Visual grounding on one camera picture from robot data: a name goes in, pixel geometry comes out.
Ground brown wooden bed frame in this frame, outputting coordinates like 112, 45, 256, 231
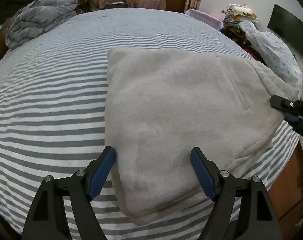
269, 143, 303, 239

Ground black flat screen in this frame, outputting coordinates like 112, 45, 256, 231
267, 4, 303, 57

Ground floral cushion stack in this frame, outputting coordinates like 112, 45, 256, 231
221, 4, 259, 23

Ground grey fleece pants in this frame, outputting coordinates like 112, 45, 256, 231
105, 48, 296, 225

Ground grey blue folded comforter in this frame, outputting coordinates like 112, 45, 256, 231
5, 0, 78, 50

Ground striped grey white bedsheet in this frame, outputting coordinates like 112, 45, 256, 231
0, 7, 301, 240

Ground white dotted fabric pile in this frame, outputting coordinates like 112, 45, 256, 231
239, 20, 303, 98

